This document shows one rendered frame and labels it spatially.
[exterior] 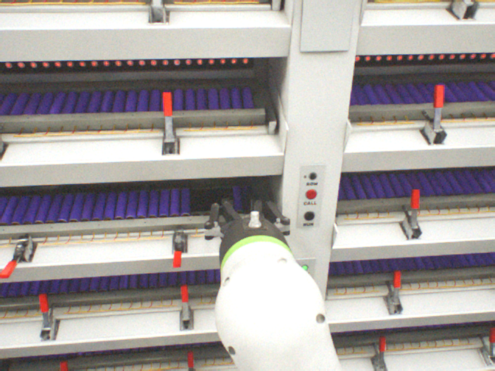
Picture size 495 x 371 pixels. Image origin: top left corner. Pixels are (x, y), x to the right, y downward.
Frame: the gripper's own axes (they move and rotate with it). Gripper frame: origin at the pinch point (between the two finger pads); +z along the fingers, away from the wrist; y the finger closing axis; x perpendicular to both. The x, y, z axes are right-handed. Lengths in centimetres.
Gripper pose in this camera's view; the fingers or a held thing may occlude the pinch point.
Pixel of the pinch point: (240, 200)
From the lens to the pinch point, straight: 73.7
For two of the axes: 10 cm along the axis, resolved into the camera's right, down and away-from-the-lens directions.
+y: -10.0, 0.4, -0.8
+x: 0.2, 9.6, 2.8
